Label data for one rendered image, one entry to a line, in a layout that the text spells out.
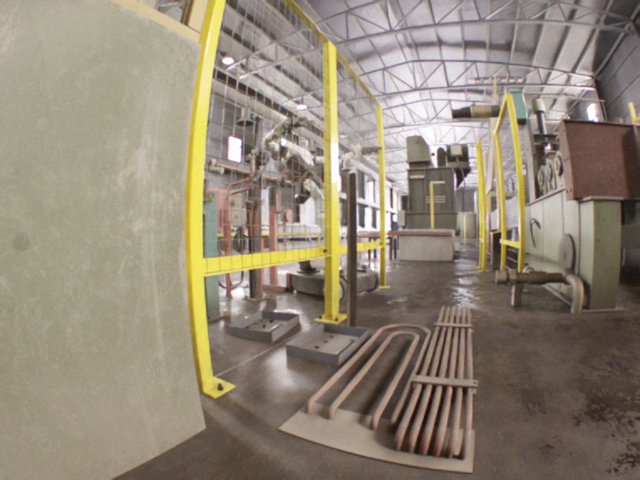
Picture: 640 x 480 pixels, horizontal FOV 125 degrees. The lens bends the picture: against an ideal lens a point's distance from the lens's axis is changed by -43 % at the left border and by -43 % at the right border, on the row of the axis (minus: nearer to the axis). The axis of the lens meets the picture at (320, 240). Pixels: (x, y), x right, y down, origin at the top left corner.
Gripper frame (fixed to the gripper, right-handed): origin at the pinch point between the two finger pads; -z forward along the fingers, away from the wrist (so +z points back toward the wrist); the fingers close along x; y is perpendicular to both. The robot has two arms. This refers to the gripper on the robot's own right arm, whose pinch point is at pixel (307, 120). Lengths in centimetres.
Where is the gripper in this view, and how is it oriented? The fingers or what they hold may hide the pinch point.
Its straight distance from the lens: 206.8
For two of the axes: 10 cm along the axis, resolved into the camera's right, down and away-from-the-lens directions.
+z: -8.2, -0.7, 5.8
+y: -0.1, 9.9, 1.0
